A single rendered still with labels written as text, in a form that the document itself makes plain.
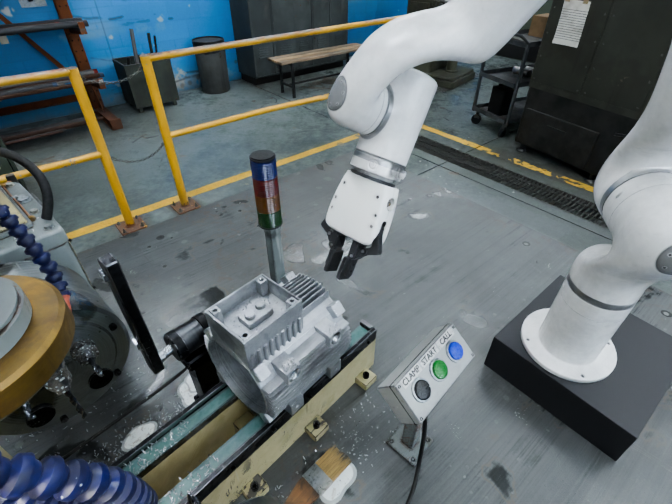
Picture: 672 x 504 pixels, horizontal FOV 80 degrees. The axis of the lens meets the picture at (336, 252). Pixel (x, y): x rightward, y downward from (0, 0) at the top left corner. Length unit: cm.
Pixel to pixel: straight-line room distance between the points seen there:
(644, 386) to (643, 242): 41
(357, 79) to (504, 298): 85
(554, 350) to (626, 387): 15
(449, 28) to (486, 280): 86
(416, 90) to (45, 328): 52
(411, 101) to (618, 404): 71
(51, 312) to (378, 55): 45
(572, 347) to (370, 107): 64
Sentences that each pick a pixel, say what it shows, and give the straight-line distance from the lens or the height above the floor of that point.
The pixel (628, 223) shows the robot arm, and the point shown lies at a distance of 74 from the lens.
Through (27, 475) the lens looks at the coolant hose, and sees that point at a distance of 29.
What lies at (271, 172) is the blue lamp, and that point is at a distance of 95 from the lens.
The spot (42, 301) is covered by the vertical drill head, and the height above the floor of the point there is 133.
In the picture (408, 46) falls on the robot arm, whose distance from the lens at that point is 55.
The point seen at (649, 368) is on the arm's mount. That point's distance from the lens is 109.
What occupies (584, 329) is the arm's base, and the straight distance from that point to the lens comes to 92.
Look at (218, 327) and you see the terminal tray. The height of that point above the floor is 113.
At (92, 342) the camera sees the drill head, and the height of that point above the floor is 107.
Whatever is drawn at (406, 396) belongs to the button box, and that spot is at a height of 107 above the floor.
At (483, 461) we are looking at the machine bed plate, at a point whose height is 80.
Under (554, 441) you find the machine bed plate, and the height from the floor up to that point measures 80.
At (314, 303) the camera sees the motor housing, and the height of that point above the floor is 110.
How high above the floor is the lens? 162
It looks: 38 degrees down
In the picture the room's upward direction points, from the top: straight up
